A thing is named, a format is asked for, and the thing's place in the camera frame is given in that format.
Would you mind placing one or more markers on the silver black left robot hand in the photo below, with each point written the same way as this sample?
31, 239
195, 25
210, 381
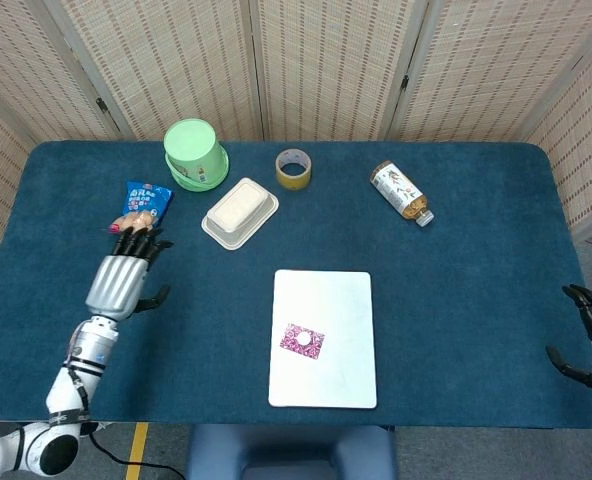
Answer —
118, 285

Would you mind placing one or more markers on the pink white patterned card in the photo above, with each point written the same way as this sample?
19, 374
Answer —
288, 344

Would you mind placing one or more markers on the small white round disc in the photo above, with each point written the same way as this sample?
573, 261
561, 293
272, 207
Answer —
303, 339

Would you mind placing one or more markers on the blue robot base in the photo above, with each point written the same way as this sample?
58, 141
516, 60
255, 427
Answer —
291, 450

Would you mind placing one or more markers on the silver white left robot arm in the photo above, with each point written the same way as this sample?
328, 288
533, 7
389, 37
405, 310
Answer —
76, 380

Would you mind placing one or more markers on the beige plastic food container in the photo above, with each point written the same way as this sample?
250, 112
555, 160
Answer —
239, 212

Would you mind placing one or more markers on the white rectangular board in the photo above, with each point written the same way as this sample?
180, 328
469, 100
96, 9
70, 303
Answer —
336, 300

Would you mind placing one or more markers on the blue snack bag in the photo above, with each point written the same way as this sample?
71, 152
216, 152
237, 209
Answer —
146, 200

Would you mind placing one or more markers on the green plastic bucket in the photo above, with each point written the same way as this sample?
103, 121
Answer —
191, 150

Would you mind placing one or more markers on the yellow floor tape strip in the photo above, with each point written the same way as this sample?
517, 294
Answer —
138, 445

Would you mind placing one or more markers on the blue felt table cloth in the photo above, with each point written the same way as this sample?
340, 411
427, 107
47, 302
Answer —
451, 300

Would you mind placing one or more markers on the yellow tape roll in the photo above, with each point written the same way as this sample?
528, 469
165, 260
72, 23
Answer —
296, 181

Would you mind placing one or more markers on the tea bottle with label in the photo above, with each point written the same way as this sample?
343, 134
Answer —
398, 192

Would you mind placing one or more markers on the bamboo folding screen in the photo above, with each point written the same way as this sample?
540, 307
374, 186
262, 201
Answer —
326, 65

